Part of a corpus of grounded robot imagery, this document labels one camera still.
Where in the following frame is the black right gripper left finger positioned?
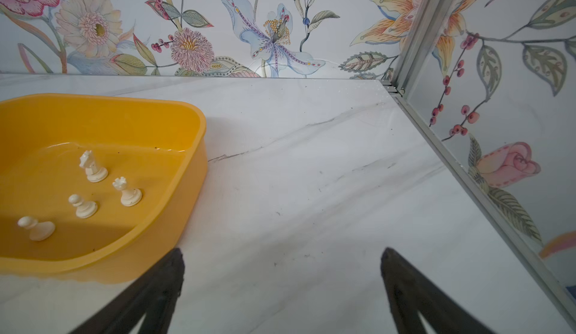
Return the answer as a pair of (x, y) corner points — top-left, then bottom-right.
(72, 248), (185, 333)

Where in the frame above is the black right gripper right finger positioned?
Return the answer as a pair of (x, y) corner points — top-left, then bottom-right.
(380, 247), (493, 333)

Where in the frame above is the yellow tray with white pieces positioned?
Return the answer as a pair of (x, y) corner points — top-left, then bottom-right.
(1, 93), (208, 284)

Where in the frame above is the white pawn in tray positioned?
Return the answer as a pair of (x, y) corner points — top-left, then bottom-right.
(68, 194), (98, 219)

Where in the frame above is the white pawn near tray edge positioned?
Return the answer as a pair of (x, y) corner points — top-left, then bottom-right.
(17, 216), (56, 242)

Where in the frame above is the white knight in tray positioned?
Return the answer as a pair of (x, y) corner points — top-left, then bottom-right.
(79, 150), (108, 183)

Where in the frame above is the aluminium base rail right wall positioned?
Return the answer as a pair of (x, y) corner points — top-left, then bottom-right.
(380, 80), (575, 329)

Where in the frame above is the aluminium corner post right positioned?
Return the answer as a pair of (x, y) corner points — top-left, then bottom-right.
(391, 0), (456, 97)

